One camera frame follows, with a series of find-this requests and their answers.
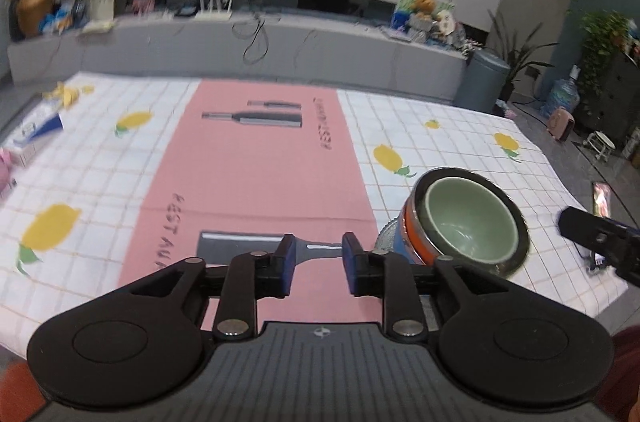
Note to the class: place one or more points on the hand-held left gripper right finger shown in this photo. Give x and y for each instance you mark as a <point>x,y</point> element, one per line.
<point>350,262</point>

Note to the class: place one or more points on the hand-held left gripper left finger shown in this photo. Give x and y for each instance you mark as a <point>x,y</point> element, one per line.
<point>288,262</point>

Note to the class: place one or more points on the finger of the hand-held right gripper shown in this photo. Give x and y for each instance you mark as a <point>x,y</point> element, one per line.
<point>580,227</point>

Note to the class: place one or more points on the clear glass plate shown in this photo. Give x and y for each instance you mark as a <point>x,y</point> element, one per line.
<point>385,237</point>

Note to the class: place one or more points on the blue steel bowl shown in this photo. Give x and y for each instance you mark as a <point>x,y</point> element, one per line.
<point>402,242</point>

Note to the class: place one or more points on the orange steel bowl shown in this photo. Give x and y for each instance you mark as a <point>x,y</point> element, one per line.
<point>415,232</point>

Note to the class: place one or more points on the green ceramic bowl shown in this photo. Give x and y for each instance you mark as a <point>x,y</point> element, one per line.
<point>465,222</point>

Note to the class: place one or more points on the phone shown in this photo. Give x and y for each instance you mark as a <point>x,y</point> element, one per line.
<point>601,199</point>

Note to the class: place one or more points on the white stool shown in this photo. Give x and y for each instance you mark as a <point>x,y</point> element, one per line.
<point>599,142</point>

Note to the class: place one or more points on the pink bottle print cloth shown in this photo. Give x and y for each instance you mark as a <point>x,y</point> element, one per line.
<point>250,182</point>

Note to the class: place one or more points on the pink heater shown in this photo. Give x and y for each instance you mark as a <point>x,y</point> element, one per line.
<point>561,125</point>

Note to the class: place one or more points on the dark storage cabinet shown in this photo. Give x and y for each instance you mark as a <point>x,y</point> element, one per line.
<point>615,102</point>

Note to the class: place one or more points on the blue water bottle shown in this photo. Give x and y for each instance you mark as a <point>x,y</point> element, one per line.
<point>562,97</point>

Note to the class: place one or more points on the pink fabric object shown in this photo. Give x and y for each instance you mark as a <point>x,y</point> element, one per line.
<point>505,108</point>

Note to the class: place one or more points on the potted long-leaf plant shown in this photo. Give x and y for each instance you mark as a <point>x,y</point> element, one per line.
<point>507,90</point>

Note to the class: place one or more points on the grey trash can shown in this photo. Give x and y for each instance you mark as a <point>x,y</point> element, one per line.
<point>482,82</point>

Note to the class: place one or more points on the bushy green plant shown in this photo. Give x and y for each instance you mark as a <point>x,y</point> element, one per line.
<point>605,37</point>

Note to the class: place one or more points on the checked lemon print tablecloth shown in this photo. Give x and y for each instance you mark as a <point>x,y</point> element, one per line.
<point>100,182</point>

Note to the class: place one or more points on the grey marble TV cabinet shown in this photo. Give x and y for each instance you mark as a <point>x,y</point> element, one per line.
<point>325,57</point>

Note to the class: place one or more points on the white router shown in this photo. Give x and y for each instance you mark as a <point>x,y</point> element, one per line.
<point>212,15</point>

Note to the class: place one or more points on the brown teddy bear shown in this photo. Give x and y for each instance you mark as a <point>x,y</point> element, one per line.
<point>425,5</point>

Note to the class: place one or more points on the blue and white box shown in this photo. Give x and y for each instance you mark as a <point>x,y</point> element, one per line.
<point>35,127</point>

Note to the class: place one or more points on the pink round toy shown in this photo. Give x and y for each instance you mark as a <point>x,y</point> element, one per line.
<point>6,174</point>

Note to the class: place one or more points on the pink photo card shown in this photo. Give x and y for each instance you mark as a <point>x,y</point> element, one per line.
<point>142,5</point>

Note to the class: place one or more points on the white paper sheets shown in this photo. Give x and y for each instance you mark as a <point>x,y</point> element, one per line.
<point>100,27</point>

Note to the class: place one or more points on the white printed vase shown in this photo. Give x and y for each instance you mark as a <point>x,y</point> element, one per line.
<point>102,5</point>

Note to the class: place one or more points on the blue snack packet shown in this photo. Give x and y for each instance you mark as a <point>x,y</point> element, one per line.
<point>57,20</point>

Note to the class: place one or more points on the golden vase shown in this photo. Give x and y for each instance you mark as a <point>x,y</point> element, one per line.
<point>35,12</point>

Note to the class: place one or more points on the dark vase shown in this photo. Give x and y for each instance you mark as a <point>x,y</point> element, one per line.
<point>14,22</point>

